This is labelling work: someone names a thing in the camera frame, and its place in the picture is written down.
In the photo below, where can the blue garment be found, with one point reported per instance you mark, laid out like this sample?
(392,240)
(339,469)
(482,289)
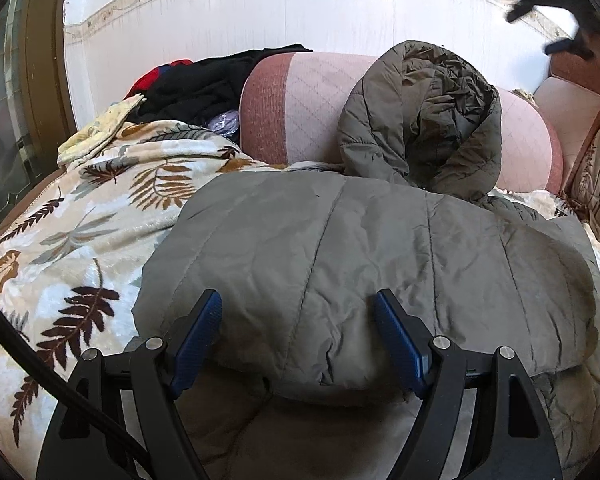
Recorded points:
(166,67)

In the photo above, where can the yellow patterned cloth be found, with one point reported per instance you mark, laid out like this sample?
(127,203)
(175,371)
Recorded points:
(95,135)

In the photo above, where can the wooden door with leaded glass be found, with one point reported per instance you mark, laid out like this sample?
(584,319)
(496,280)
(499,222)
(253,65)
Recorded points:
(10,110)

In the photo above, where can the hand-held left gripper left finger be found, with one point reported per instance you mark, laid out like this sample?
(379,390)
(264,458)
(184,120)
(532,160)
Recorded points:
(200,330)

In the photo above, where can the purple plastic bag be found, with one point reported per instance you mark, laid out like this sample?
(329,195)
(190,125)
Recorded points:
(224,122)

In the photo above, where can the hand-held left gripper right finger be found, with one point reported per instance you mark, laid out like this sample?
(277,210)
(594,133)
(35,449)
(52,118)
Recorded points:
(400,340)

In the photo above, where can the black garment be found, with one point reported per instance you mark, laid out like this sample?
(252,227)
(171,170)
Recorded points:
(205,85)

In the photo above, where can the leaf print fleece blanket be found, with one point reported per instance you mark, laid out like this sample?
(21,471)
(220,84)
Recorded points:
(55,220)

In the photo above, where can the red garment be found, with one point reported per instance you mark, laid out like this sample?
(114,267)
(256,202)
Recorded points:
(147,80)

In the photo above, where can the grey quilted hooded jacket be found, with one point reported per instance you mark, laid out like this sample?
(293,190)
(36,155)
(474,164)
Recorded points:
(330,240)

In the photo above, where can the brown and pink sofa armrest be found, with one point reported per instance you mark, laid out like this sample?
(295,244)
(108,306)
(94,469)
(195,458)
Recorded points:
(575,105)

